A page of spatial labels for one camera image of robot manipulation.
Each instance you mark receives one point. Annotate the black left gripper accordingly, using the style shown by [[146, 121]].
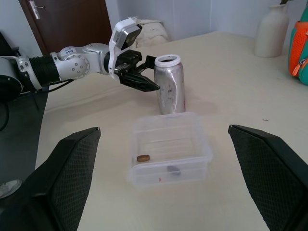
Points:
[[127, 61]]

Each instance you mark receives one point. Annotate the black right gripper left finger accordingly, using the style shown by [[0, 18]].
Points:
[[53, 187]]

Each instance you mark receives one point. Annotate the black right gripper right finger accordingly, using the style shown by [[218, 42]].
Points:
[[276, 180]]

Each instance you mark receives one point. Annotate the silver metal jar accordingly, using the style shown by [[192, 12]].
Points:
[[169, 89]]

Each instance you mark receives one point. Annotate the clear plastic box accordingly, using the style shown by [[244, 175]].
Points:
[[168, 144]]

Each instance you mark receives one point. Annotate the white crumpled cloth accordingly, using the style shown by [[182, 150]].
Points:
[[154, 33]]

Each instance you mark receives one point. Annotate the brown wooden door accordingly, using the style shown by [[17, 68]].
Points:
[[72, 24]]

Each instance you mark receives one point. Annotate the small dark pellet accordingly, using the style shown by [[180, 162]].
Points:
[[173, 170]]

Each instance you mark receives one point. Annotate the white ceramic vase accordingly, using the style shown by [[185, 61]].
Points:
[[270, 33]]

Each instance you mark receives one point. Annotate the teal dinosaur backpack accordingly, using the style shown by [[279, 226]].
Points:
[[299, 43]]

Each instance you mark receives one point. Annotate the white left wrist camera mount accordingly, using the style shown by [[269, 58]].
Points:
[[115, 43]]

